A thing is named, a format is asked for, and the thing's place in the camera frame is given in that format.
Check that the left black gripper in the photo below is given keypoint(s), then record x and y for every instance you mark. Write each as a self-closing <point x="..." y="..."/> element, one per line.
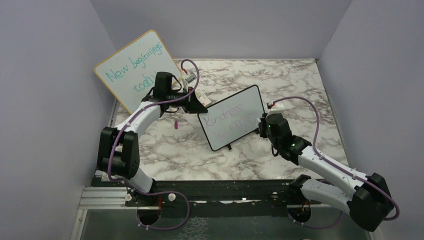
<point x="192" y="105"/>

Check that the black-framed whiteboard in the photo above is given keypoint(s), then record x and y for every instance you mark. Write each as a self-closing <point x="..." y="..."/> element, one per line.
<point x="232" y="118"/>

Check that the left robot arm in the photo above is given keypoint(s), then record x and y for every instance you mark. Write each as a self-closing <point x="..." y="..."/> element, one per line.
<point x="118" y="154"/>

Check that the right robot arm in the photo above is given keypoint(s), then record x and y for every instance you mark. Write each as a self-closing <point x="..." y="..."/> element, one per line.
<point x="365" y="198"/>

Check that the wood-framed whiteboard with writing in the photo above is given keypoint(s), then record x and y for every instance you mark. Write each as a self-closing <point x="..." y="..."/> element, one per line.
<point x="130" y="72"/>

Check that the small green white box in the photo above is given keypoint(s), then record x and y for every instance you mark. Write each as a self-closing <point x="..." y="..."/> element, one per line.
<point x="201" y="96"/>

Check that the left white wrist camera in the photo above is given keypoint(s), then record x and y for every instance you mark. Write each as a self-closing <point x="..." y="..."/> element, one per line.
<point x="187" y="78"/>

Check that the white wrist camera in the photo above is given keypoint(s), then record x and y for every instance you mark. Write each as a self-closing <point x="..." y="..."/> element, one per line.
<point x="187" y="78"/>
<point x="275" y="108"/>

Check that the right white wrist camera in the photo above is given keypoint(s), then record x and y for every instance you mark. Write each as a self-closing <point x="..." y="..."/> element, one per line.
<point x="275" y="108"/>

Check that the black metal base rail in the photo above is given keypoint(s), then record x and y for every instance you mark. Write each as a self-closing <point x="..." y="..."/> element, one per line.
<point x="202" y="198"/>

